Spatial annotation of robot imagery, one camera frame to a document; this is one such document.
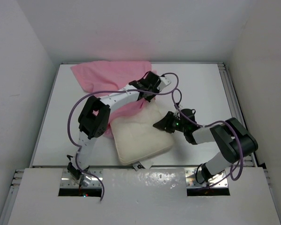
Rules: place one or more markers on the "pink satin pillowcase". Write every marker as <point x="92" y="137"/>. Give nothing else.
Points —
<point x="112" y="75"/>

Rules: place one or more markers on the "metal base plate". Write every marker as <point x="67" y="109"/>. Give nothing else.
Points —
<point x="86" y="186"/>
<point x="216" y="186"/>

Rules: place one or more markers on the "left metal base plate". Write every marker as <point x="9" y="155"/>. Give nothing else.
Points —
<point x="86" y="186"/>

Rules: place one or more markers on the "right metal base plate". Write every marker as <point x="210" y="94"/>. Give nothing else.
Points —
<point x="216" y="186"/>

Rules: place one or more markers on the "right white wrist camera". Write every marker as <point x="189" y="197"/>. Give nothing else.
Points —
<point x="177" y="112"/>

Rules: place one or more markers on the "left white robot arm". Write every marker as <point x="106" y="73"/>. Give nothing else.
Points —
<point x="94" y="117"/>

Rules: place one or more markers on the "cream white pillow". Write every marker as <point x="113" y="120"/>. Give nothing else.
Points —
<point x="131" y="127"/>

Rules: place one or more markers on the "aluminium table frame rail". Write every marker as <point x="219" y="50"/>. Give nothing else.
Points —
<point x="231" y="94"/>

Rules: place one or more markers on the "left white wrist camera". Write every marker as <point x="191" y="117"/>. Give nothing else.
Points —
<point x="164" y="82"/>

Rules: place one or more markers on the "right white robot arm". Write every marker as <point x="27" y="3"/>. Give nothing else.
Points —
<point x="233" y="140"/>

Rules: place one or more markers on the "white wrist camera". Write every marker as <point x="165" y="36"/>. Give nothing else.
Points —
<point x="164" y="82"/>
<point x="177" y="112"/>

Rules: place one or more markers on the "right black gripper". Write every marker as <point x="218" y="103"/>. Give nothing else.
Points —
<point x="166" y="122"/>

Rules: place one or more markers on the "white front cover board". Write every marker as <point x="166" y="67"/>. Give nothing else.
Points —
<point x="153" y="197"/>

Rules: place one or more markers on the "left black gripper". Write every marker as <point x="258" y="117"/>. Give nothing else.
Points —
<point x="156" y="90"/>

